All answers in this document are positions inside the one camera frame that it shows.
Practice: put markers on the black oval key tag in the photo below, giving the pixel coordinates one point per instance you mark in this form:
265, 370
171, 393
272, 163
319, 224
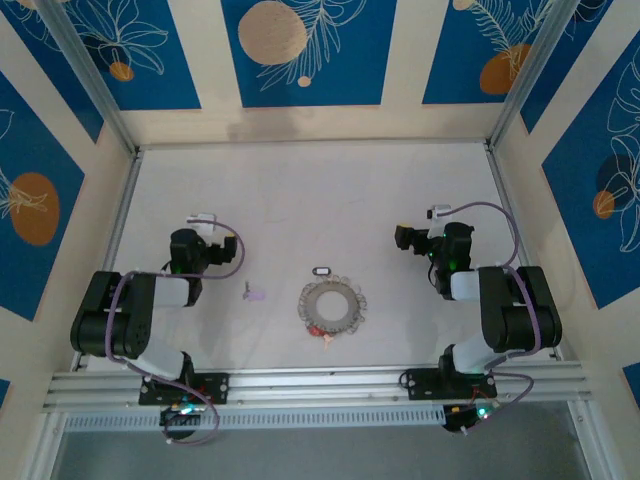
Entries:
322, 270

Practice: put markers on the red key tag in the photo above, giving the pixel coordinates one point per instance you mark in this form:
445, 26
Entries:
315, 331

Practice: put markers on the peach plastic key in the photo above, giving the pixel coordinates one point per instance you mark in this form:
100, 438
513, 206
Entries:
327, 341

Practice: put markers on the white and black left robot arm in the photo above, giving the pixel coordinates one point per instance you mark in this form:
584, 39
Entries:
100, 320

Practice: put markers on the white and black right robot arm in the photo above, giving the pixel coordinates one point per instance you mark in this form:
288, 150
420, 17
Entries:
520, 320

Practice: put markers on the black electronics board with LED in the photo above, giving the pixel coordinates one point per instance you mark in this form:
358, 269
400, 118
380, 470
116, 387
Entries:
172, 417
457, 417

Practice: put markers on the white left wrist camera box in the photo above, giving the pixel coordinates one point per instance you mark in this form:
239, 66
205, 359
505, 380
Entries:
202, 219

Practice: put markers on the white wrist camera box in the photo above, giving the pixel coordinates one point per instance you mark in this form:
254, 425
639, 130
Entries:
440, 210
202, 219

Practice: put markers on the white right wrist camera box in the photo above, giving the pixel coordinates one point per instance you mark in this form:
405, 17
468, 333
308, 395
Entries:
440, 210

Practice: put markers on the aluminium table side rail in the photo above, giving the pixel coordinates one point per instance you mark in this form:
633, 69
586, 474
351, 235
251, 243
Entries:
120, 215
510, 210

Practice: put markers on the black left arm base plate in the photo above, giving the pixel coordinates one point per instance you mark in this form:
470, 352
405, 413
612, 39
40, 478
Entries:
220, 387

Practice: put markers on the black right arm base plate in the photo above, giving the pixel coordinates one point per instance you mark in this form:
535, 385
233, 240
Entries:
417, 385

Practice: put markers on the aluminium mounting rail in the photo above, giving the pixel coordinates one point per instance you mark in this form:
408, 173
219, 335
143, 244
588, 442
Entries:
320, 385

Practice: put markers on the aluminium frame post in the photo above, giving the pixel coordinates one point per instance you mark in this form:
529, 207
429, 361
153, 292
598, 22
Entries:
85, 70
535, 65

